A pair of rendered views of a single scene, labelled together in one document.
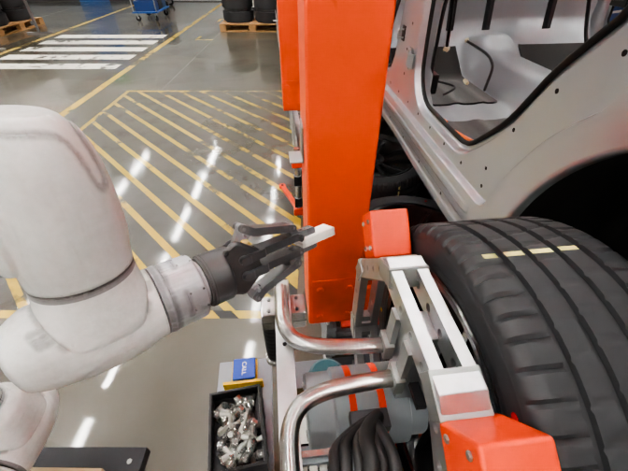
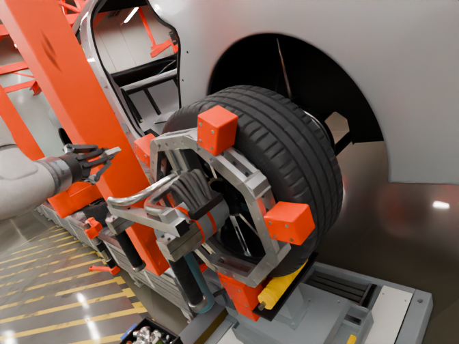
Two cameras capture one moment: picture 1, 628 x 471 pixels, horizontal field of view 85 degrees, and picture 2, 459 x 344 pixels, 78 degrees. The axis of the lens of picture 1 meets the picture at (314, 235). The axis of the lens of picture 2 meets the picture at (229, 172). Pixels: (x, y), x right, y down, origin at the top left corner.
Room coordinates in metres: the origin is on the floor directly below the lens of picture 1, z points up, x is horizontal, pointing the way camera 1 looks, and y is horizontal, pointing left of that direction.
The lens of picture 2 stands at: (-0.48, 0.19, 1.23)
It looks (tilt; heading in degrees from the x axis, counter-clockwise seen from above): 19 degrees down; 328
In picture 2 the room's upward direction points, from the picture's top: 21 degrees counter-clockwise
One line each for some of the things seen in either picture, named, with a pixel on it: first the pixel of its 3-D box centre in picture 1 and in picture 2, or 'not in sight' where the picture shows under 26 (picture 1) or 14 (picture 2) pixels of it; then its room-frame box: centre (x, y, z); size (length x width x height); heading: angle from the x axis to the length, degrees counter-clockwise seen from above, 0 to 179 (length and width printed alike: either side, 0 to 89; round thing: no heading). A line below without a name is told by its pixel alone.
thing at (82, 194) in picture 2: not in sight; (91, 181); (2.73, -0.17, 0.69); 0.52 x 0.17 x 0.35; 96
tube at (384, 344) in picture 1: (329, 304); (139, 179); (0.38, -0.03, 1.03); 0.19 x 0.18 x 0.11; 96
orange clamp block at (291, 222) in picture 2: not in sight; (289, 222); (-0.02, -0.20, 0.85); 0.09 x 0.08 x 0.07; 6
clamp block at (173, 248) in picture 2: not in sight; (179, 238); (0.10, 0.03, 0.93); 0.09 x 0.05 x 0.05; 96
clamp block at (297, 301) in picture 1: (283, 311); (123, 218); (0.44, 0.06, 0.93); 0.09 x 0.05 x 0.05; 96
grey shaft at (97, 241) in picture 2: (298, 182); (102, 248); (1.94, 0.10, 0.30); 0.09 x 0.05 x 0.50; 6
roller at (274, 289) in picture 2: not in sight; (284, 277); (0.18, -0.27, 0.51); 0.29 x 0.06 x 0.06; 96
